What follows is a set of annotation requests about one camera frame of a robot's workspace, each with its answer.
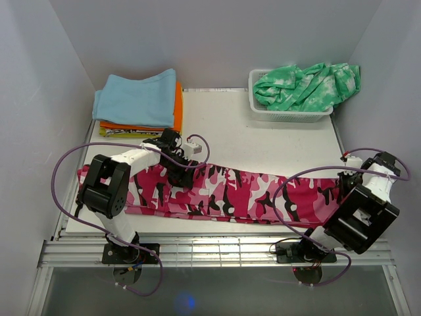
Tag yellow patterned folded trousers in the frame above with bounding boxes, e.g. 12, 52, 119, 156
99, 127, 162, 138

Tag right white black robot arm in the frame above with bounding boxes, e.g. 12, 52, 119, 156
296, 151, 401, 261

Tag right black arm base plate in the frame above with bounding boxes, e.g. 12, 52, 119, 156
275, 242, 337, 263

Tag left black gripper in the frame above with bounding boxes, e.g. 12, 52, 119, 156
161, 152, 198, 190

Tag aluminium frame rail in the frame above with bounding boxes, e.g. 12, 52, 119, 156
27, 235, 410, 315

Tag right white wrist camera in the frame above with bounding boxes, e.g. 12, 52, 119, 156
340, 153, 362, 169

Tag white plastic basket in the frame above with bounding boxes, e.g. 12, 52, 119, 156
248, 69, 334, 123

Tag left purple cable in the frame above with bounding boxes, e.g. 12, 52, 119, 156
51, 134, 211, 297

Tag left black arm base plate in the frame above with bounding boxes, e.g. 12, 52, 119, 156
101, 244, 158, 265

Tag pink camouflage trousers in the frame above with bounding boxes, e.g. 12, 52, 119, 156
124, 164, 339, 228

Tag orange folded trousers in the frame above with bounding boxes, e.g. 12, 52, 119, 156
99, 81, 183, 132

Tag light blue folded trousers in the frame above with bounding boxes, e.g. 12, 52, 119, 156
92, 68, 176, 128

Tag green tie-dye trousers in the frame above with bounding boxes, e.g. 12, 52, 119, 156
252, 63, 361, 113

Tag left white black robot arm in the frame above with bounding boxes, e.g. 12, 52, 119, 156
78, 128, 202, 263

